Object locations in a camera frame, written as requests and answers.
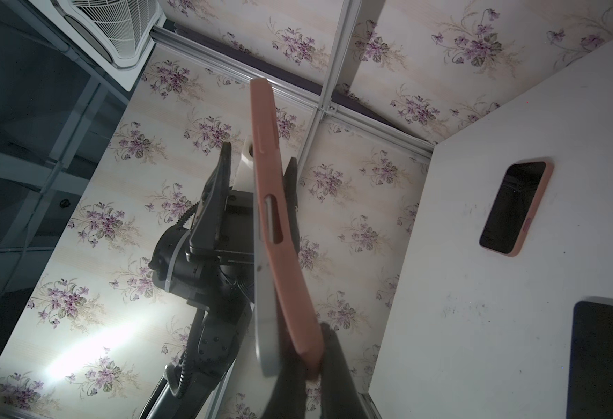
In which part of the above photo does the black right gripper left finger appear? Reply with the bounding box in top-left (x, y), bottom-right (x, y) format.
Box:
top-left (261, 326), bottom-right (307, 419)

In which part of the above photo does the pink phone case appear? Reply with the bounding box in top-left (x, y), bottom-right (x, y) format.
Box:
top-left (250, 79), bottom-right (325, 379)

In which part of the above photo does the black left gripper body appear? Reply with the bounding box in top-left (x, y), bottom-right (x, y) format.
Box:
top-left (188, 190), bottom-right (254, 262)

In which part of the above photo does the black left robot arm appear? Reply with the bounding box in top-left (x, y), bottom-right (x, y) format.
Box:
top-left (140, 142), bottom-right (287, 418)

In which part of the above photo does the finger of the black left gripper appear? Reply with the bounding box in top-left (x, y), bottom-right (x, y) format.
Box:
top-left (283, 157), bottom-right (300, 251)
top-left (190, 141), bottom-right (231, 251)

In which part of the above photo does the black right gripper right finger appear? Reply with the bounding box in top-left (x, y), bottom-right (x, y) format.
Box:
top-left (320, 323), bottom-right (368, 419)

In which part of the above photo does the pink-edged phone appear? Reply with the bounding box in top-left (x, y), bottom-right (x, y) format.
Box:
top-left (479, 160), bottom-right (554, 258)

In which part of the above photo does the dark phone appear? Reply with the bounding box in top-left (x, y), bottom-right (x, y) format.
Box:
top-left (252, 208), bottom-right (282, 378)

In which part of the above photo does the white ceiling air vent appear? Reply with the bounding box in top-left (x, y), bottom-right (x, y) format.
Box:
top-left (30, 0), bottom-right (166, 92)

